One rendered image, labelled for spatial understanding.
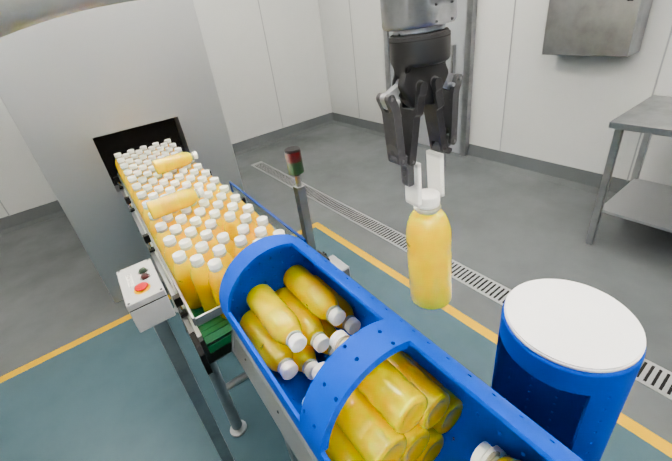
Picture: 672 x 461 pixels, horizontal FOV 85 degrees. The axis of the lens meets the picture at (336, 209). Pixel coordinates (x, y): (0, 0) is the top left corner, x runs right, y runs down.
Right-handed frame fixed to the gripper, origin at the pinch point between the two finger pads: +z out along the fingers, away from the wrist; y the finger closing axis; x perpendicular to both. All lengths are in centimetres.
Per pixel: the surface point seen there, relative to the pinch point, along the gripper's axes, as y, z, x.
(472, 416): -0.4, 44.4, -10.7
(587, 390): 26, 52, -18
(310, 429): -27.2, 34.6, -0.9
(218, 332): -33, 57, 57
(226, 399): -41, 120, 87
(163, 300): -43, 40, 59
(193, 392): -48, 86, 68
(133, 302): -50, 36, 59
